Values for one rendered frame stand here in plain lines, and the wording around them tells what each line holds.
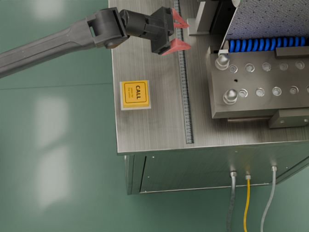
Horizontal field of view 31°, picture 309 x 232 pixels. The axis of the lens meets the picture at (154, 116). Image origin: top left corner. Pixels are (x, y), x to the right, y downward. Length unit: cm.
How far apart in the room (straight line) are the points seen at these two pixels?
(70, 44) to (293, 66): 59
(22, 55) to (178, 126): 48
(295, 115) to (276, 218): 105
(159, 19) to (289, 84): 38
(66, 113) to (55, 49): 122
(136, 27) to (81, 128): 119
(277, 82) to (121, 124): 43
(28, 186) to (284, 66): 132
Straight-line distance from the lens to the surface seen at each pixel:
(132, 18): 133
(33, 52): 130
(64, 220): 240
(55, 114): 250
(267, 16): 141
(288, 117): 148
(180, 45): 139
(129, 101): 152
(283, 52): 150
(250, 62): 149
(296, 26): 149
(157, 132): 153
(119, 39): 130
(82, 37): 129
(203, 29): 162
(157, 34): 137
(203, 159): 171
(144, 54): 160
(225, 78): 146
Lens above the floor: 238
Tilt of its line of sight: 73 degrees down
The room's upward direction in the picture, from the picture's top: 10 degrees clockwise
